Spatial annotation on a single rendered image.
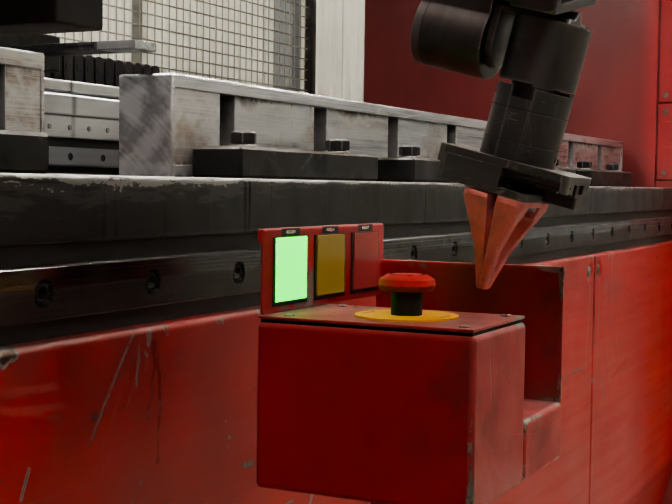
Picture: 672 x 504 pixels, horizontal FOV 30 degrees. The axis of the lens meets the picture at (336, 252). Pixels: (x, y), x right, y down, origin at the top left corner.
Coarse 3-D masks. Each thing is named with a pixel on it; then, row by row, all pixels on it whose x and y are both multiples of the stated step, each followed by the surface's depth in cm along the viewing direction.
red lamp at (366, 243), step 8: (368, 232) 100; (376, 232) 102; (360, 240) 99; (368, 240) 100; (376, 240) 102; (360, 248) 99; (368, 248) 100; (376, 248) 102; (360, 256) 99; (368, 256) 100; (376, 256) 102; (360, 264) 99; (368, 264) 100; (376, 264) 102; (360, 272) 99; (368, 272) 100; (376, 272) 102; (360, 280) 99; (368, 280) 101; (376, 280) 102; (360, 288) 99
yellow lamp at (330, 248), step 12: (324, 240) 93; (336, 240) 95; (324, 252) 93; (336, 252) 95; (324, 264) 93; (336, 264) 95; (324, 276) 94; (336, 276) 95; (324, 288) 94; (336, 288) 95
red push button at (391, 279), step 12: (384, 276) 86; (396, 276) 85; (408, 276) 85; (420, 276) 86; (384, 288) 86; (396, 288) 85; (408, 288) 85; (420, 288) 85; (432, 288) 86; (396, 300) 86; (408, 300) 86; (420, 300) 86; (396, 312) 86; (408, 312) 86; (420, 312) 86
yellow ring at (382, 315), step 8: (360, 312) 88; (368, 312) 88; (376, 312) 88; (384, 312) 88; (424, 312) 88; (432, 312) 89; (440, 312) 89; (448, 312) 89; (384, 320) 84; (392, 320) 83; (400, 320) 83; (408, 320) 83; (416, 320) 83; (424, 320) 83; (432, 320) 84; (440, 320) 84
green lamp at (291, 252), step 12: (276, 240) 87; (288, 240) 88; (300, 240) 90; (276, 252) 87; (288, 252) 88; (300, 252) 90; (276, 264) 87; (288, 264) 88; (300, 264) 90; (276, 276) 87; (288, 276) 89; (300, 276) 90; (276, 288) 87; (288, 288) 89; (300, 288) 90; (276, 300) 87; (288, 300) 89
